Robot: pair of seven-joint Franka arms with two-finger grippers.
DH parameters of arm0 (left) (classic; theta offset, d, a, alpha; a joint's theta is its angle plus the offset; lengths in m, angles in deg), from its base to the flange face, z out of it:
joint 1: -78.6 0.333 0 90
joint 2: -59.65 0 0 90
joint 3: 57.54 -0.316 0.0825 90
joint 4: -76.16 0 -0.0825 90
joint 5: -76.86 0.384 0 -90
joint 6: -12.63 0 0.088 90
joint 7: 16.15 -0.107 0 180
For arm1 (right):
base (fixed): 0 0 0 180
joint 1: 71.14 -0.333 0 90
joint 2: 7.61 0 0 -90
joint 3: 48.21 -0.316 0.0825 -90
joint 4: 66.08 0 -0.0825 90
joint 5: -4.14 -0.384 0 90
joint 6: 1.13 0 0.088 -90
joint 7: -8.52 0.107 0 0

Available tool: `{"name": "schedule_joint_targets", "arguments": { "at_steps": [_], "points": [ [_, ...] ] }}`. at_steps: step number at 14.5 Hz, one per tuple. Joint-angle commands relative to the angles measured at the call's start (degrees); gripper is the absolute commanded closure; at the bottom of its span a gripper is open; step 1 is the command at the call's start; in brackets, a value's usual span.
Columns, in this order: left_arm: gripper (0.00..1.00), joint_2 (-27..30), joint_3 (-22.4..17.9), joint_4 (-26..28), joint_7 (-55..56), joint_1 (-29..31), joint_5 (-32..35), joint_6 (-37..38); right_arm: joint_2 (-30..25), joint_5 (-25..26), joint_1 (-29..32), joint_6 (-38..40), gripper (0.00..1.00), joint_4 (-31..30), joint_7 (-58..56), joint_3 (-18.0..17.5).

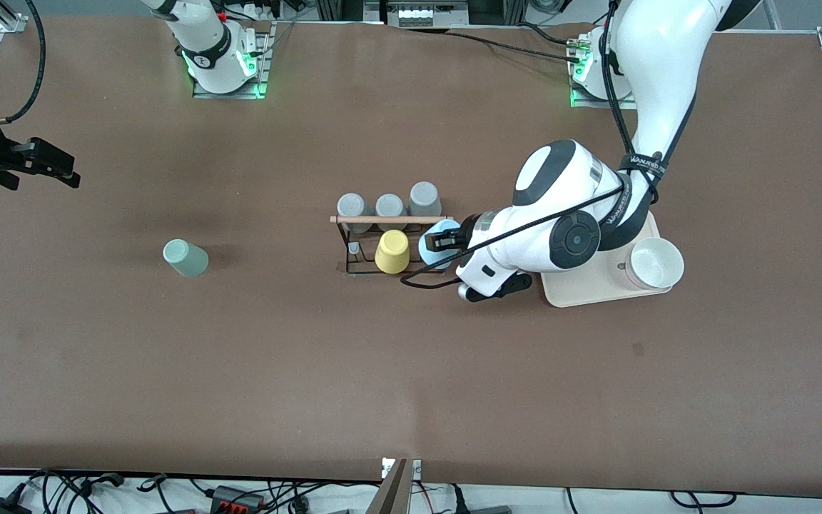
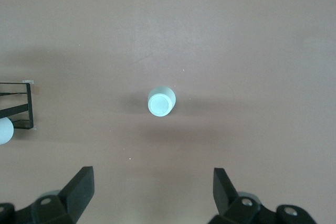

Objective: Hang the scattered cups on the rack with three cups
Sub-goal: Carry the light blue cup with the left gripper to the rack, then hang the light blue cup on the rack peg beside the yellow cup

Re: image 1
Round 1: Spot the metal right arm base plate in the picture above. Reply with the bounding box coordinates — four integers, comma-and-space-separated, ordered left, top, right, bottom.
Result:
192, 20, 273, 100

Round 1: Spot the black floor cable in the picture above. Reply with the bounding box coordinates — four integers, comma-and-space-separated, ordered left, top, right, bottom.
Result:
670, 490, 738, 508

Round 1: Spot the light blue cup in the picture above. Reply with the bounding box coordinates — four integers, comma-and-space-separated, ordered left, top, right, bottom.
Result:
418, 220, 463, 270

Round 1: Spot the pale green cup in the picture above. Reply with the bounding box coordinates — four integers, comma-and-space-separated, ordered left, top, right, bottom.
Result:
163, 238, 210, 278

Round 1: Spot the black wire rack wooden handle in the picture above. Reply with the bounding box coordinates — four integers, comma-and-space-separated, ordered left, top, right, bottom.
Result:
330, 214, 455, 277

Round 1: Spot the white power strip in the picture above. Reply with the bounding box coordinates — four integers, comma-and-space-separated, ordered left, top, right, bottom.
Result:
386, 0, 470, 28

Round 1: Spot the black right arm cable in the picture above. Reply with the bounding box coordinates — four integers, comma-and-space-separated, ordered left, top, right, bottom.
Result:
0, 0, 47, 127

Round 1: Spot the wooden camera pole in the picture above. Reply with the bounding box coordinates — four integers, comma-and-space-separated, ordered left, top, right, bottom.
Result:
367, 458, 410, 514

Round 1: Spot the white bowl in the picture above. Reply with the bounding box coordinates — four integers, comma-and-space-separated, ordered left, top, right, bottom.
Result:
625, 237, 685, 291

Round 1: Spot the beige rabbit print tray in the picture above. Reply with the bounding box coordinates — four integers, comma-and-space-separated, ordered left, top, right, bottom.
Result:
539, 211, 674, 308

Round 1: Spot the grey cup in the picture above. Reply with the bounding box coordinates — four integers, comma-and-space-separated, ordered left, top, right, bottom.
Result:
337, 193, 374, 234
409, 181, 442, 217
375, 193, 407, 231

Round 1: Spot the white pole bracket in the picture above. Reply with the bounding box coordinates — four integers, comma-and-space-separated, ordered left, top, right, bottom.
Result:
381, 458, 422, 480

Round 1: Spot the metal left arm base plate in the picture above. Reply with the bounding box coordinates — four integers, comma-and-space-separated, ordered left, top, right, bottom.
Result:
569, 29, 640, 110

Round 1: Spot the black orange terminal block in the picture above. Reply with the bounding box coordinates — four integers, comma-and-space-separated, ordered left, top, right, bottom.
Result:
210, 485, 267, 512

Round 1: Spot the black cable on table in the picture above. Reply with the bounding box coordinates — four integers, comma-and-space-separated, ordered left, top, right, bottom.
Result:
447, 21, 587, 61

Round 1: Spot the yellow cup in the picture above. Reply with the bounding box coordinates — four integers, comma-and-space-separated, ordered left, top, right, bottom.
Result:
375, 229, 410, 274

